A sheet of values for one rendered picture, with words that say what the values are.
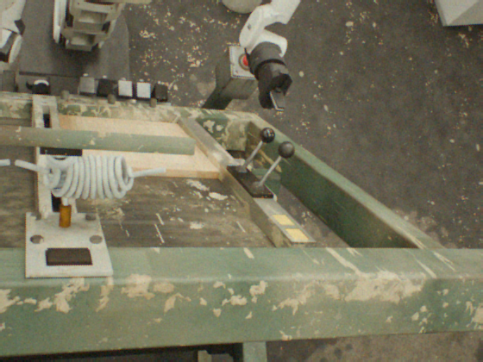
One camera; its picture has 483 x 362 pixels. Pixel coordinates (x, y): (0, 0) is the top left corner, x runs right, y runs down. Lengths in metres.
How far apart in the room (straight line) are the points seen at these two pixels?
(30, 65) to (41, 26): 0.20
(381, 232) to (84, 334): 0.70
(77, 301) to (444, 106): 3.17
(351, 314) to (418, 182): 2.58
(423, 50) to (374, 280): 3.02
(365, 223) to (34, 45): 1.87
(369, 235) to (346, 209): 0.11
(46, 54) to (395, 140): 1.84
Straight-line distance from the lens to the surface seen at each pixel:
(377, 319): 0.95
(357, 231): 1.39
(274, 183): 1.76
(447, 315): 1.01
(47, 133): 0.79
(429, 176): 3.52
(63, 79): 2.76
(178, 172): 1.51
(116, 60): 2.86
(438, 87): 3.79
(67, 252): 0.82
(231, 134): 2.04
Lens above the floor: 2.67
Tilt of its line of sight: 64 degrees down
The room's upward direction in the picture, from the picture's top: 49 degrees clockwise
